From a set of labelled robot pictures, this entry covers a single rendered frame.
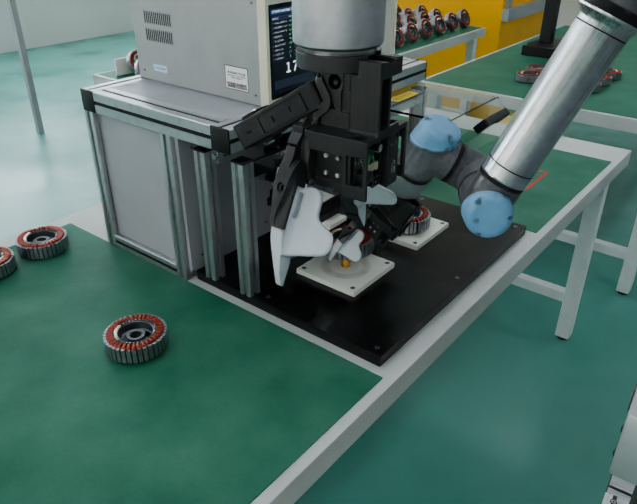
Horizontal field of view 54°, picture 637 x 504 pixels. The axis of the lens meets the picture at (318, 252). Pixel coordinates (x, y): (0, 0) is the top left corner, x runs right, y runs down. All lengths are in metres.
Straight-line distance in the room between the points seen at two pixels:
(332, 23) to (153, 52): 0.96
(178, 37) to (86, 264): 0.53
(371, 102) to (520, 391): 1.85
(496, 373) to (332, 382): 1.32
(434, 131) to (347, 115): 0.54
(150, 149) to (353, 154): 0.84
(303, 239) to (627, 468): 0.45
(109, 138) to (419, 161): 0.68
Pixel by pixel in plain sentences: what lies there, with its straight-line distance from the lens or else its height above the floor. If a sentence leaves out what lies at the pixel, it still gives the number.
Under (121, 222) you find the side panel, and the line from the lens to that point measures 1.51.
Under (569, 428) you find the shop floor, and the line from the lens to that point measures 2.21.
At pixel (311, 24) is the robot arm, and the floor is 1.38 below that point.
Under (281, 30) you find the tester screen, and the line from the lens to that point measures 1.21.
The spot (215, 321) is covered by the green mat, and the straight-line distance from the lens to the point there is 1.23.
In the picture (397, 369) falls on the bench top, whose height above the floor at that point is 0.75.
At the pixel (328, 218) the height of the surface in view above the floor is 0.88.
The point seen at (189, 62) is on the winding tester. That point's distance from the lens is 1.35.
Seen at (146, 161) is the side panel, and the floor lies 0.99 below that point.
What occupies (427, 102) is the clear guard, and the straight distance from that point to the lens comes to 1.45.
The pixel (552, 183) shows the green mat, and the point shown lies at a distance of 1.93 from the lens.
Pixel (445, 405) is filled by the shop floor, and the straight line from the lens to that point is 2.17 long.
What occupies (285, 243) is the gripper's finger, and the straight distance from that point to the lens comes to 0.55.
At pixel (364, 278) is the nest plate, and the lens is 1.29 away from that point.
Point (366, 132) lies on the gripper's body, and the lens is 0.52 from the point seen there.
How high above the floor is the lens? 1.46
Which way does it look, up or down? 29 degrees down
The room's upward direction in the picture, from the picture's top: straight up
